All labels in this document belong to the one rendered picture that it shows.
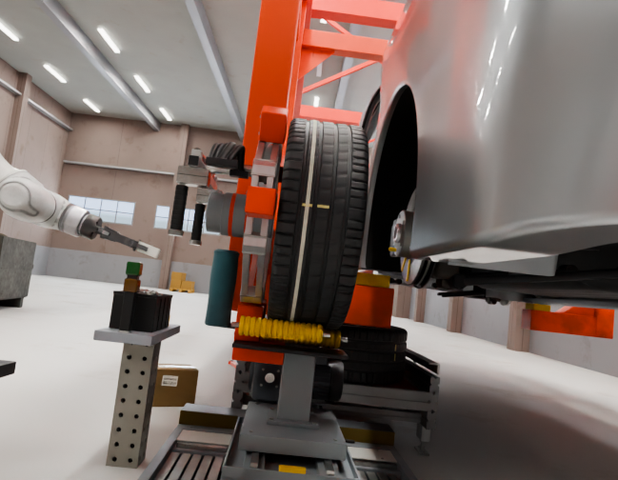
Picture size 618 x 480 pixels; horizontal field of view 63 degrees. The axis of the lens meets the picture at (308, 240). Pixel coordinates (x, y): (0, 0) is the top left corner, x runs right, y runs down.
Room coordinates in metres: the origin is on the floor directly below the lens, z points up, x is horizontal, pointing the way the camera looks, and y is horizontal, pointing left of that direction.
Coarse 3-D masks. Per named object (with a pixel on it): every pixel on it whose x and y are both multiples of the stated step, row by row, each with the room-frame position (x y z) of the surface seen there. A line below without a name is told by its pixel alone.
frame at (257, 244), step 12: (264, 144) 1.46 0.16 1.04; (276, 144) 1.46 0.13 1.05; (276, 156) 1.42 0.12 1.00; (252, 168) 1.38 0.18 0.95; (264, 168) 1.38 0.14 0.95; (276, 168) 1.41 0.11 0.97; (252, 180) 1.37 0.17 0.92; (264, 180) 1.39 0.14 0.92; (276, 180) 1.81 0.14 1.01; (276, 204) 1.88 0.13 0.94; (252, 228) 1.40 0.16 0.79; (264, 228) 1.38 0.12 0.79; (252, 240) 1.37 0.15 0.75; (264, 240) 1.38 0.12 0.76; (252, 252) 1.39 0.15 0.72; (264, 252) 1.39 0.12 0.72; (252, 264) 1.82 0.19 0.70; (264, 264) 1.45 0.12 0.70; (252, 276) 1.78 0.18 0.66; (264, 276) 1.79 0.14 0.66; (252, 288) 1.52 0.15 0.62; (264, 288) 1.75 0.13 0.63; (240, 300) 1.55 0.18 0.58; (252, 300) 1.53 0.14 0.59
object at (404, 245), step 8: (408, 208) 1.73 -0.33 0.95; (400, 216) 1.63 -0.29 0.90; (408, 216) 1.56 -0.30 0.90; (408, 224) 1.55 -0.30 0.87; (408, 232) 1.55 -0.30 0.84; (400, 240) 1.59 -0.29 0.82; (408, 240) 1.55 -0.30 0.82; (400, 248) 1.58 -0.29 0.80; (408, 248) 1.57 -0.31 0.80; (400, 256) 1.62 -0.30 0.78; (408, 256) 1.61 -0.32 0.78; (416, 264) 1.54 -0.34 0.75; (424, 264) 1.53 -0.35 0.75; (416, 272) 1.54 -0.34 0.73; (424, 272) 1.52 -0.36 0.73; (416, 280) 1.60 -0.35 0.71
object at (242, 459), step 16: (240, 416) 1.85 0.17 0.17; (224, 464) 1.36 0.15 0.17; (240, 464) 1.44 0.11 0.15; (256, 464) 1.37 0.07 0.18; (272, 464) 1.47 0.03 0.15; (288, 464) 1.48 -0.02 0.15; (304, 464) 1.50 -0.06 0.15; (320, 464) 1.45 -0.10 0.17; (336, 464) 1.47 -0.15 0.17; (352, 464) 1.48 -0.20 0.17
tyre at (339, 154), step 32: (320, 128) 1.47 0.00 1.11; (352, 128) 1.48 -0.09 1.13; (288, 160) 1.35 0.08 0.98; (320, 160) 1.36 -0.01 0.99; (352, 160) 1.37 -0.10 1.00; (288, 192) 1.32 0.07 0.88; (320, 192) 1.33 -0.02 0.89; (352, 192) 1.33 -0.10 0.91; (288, 224) 1.32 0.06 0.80; (320, 224) 1.32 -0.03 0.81; (352, 224) 1.33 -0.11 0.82; (288, 256) 1.35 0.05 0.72; (320, 256) 1.35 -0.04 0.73; (352, 256) 1.35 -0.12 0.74; (288, 288) 1.41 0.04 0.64; (320, 288) 1.40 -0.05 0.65; (352, 288) 1.40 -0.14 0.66; (288, 320) 1.54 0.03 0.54; (320, 320) 1.51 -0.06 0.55
